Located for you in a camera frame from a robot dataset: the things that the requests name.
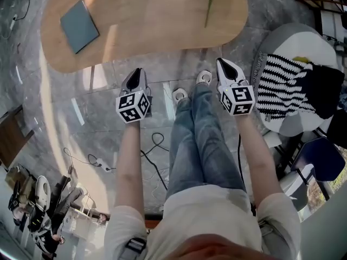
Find dark wooden side table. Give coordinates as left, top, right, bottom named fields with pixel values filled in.
left=0, top=103, right=35, bottom=168

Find black and white striped blanket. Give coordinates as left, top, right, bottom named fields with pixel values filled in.
left=255, top=53, right=317, bottom=121

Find person's white right shoe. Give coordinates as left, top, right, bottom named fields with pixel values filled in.
left=195, top=69, right=213, bottom=87

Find person's left forearm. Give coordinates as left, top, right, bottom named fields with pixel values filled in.
left=114, top=121, right=146, bottom=219

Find blue-grey notebook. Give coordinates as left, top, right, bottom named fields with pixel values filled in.
left=60, top=0, right=100, bottom=55

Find dark blue chair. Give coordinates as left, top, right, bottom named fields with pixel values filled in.
left=291, top=136, right=347, bottom=183

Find person's cream shirt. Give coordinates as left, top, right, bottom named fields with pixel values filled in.
left=104, top=182, right=302, bottom=260

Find grey backpack strap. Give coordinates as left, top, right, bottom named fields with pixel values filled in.
left=118, top=236, right=149, bottom=260
left=256, top=217, right=288, bottom=255

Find person's white left shoe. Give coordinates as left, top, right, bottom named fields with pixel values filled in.
left=172, top=87, right=190, bottom=105

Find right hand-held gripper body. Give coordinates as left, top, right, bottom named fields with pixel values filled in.
left=217, top=80, right=256, bottom=116

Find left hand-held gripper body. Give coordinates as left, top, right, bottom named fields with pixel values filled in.
left=115, top=90, right=154, bottom=125

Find black cloth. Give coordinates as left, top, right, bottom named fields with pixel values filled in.
left=296, top=62, right=346, bottom=120

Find person's white shoe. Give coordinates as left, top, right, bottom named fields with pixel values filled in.
left=195, top=69, right=213, bottom=87
left=172, top=87, right=190, bottom=105

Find black bag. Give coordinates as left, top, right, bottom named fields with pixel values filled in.
left=326, top=108, right=347, bottom=146

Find person's right forearm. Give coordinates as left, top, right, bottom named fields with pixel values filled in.
left=234, top=113, right=280, bottom=210

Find person's legs in jeans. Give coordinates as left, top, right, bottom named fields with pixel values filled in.
left=164, top=82, right=248, bottom=200

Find wooden coffee table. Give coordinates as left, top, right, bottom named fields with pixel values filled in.
left=40, top=0, right=249, bottom=90

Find black floor cable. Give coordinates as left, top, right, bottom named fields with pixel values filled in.
left=140, top=132, right=171, bottom=192

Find white round armchair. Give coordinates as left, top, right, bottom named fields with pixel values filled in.
left=250, top=22, right=340, bottom=138

